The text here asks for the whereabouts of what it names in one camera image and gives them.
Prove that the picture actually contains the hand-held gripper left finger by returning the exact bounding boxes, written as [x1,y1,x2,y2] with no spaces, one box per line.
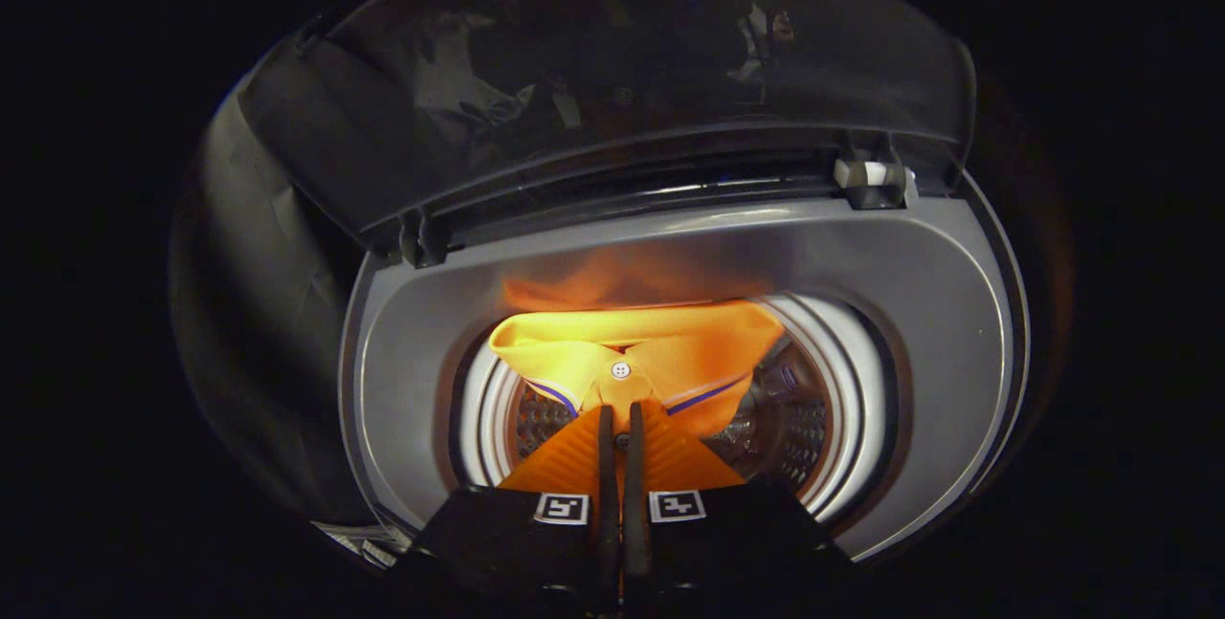
[410,404,620,616]

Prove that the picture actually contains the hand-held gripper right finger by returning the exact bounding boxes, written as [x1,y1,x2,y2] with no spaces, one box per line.
[626,401,858,616]

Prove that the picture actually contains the yellow polo shirt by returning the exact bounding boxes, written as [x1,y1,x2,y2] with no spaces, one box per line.
[488,298,787,440]

